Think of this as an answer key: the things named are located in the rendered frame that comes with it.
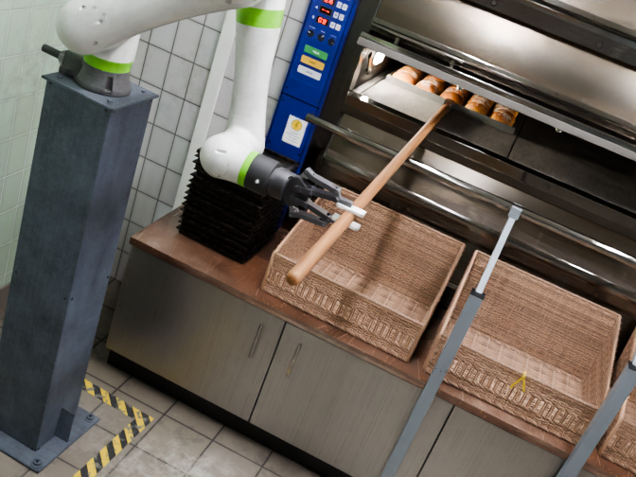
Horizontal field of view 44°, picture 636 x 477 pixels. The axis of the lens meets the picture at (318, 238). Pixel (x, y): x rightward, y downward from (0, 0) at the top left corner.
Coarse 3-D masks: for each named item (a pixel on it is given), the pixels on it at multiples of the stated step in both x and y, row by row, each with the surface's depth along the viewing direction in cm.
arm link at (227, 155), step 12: (228, 132) 196; (240, 132) 198; (204, 144) 192; (216, 144) 190; (228, 144) 190; (240, 144) 192; (204, 156) 191; (216, 156) 189; (228, 156) 189; (240, 156) 190; (252, 156) 190; (204, 168) 193; (216, 168) 191; (228, 168) 190; (240, 168) 189; (228, 180) 193; (240, 180) 191
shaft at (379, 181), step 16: (432, 128) 274; (416, 144) 251; (400, 160) 232; (384, 176) 216; (368, 192) 202; (336, 224) 179; (320, 240) 170; (304, 256) 162; (320, 256) 165; (304, 272) 157
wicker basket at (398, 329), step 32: (352, 192) 294; (384, 224) 292; (416, 224) 290; (288, 256) 282; (352, 256) 296; (384, 256) 293; (416, 256) 290; (448, 256) 288; (288, 288) 263; (320, 288) 259; (352, 288) 287; (384, 288) 294; (416, 288) 292; (352, 320) 268; (384, 320) 255; (416, 320) 281
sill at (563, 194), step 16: (352, 96) 285; (368, 112) 285; (384, 112) 283; (400, 112) 286; (400, 128) 283; (416, 128) 281; (448, 144) 279; (464, 144) 277; (480, 160) 277; (496, 160) 275; (512, 160) 279; (512, 176) 276; (528, 176) 274; (544, 176) 275; (560, 192) 272; (576, 192) 271; (592, 208) 270; (608, 208) 269; (624, 224) 269
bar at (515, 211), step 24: (312, 120) 252; (360, 144) 250; (432, 168) 246; (480, 192) 243; (528, 216) 240; (504, 240) 239; (576, 240) 238; (480, 288) 233; (456, 336) 237; (432, 384) 245; (624, 384) 224; (600, 408) 232; (408, 432) 254; (600, 432) 232; (576, 456) 237
